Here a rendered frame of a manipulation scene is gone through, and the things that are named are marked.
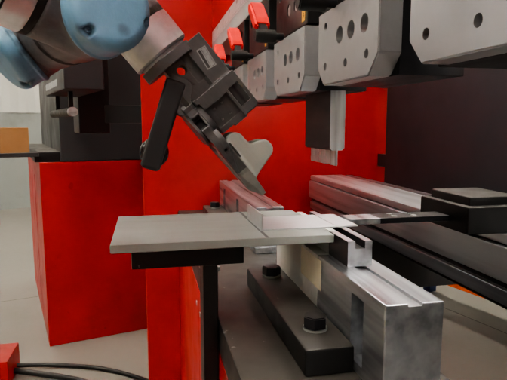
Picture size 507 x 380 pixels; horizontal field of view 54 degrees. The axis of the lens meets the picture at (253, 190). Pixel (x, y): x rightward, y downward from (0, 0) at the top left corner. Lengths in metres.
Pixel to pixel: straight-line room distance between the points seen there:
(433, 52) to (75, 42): 0.28
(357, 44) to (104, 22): 0.22
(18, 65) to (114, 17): 0.15
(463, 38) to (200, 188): 1.24
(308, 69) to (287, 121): 0.93
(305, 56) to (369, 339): 0.34
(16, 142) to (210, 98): 2.08
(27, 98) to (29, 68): 6.86
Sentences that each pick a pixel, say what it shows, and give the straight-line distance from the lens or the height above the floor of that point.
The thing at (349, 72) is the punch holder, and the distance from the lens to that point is 0.50.
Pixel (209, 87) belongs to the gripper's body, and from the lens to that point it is 0.63.
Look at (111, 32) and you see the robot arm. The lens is 0.44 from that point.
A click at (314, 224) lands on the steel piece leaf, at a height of 1.00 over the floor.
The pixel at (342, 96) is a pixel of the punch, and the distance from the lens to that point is 0.64.
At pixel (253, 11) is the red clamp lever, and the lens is 0.77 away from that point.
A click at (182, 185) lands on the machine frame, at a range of 1.51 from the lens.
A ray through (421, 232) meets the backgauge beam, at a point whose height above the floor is 0.94.
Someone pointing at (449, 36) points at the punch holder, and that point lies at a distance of 0.36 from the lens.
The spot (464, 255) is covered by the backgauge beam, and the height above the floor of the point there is 0.94.
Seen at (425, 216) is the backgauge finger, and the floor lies 1.00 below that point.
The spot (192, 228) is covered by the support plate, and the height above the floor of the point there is 1.00.
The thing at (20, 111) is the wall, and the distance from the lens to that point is 7.43.
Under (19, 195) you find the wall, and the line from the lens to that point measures 7.49.
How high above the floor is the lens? 1.13
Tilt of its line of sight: 7 degrees down
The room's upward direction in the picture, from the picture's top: straight up
